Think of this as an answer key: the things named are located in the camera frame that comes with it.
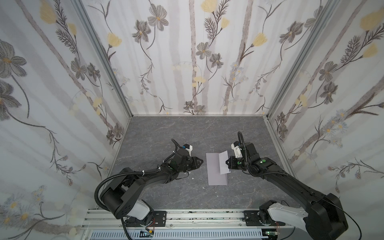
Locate grey paper envelope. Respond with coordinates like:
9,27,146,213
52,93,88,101
206,153,228,186

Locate blue bordered letter paper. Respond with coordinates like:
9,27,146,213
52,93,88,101
219,151,231,175

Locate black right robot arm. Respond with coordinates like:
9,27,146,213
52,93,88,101
226,141,349,240

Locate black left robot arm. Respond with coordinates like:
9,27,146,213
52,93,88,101
94,145,204,221

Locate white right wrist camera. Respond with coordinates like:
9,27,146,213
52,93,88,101
231,144,243,159

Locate black corrugated cable conduit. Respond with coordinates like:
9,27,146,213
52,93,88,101
94,169,163,240

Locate white slotted cable duct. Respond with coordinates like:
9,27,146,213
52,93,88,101
89,229,268,240

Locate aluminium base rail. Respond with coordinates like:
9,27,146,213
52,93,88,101
79,208,334,232

